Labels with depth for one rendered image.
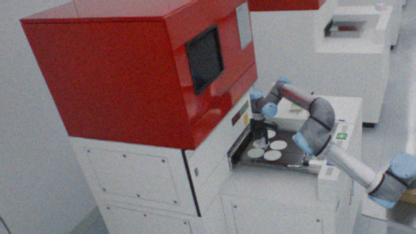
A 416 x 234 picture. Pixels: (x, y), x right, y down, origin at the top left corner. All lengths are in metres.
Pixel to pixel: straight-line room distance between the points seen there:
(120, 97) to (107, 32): 0.30
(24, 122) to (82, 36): 1.35
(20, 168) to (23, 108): 0.41
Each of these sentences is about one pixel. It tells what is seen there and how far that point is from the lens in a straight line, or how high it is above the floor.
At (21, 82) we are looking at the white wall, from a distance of 3.05.
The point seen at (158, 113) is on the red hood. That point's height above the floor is 1.40.
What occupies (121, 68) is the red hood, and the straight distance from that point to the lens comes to 1.76.
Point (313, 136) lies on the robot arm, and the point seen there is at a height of 1.26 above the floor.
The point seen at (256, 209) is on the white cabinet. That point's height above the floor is 0.74.
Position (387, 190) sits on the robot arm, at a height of 1.01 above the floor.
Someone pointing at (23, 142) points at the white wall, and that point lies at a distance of 3.08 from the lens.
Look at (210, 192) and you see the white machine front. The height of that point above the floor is 0.89.
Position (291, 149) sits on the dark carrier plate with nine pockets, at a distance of 2.27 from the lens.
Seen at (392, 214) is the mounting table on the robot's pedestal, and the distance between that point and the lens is 1.97.
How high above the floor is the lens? 2.13
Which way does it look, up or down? 32 degrees down
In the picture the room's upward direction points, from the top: 7 degrees counter-clockwise
